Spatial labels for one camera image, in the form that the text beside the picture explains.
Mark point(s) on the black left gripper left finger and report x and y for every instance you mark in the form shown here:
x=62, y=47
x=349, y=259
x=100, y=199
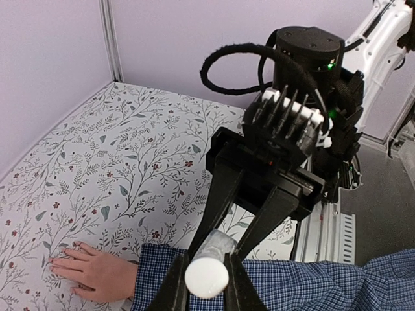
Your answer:
x=173, y=294

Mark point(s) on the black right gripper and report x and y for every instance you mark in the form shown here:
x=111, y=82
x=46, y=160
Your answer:
x=240, y=178

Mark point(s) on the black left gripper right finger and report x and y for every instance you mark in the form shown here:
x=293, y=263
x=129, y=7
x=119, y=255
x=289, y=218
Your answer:
x=240, y=294

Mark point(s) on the clear nail polish bottle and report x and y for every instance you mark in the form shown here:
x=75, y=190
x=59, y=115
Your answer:
x=216, y=246

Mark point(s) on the blue checkered sleeve forearm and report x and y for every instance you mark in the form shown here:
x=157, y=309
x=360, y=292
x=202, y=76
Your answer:
x=384, y=283

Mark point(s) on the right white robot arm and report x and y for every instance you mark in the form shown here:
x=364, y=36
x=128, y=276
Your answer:
x=341, y=78

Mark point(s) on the person's bare hand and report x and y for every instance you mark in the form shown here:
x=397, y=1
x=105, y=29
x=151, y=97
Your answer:
x=101, y=277

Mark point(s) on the floral patterned table mat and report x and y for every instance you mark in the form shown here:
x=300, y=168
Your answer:
x=125, y=169

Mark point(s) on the front aluminium rail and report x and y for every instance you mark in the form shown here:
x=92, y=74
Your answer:
x=373, y=220

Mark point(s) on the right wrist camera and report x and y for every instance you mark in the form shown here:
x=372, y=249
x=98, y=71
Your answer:
x=284, y=125

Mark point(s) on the left aluminium frame post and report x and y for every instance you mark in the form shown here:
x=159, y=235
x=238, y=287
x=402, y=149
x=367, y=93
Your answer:
x=110, y=39

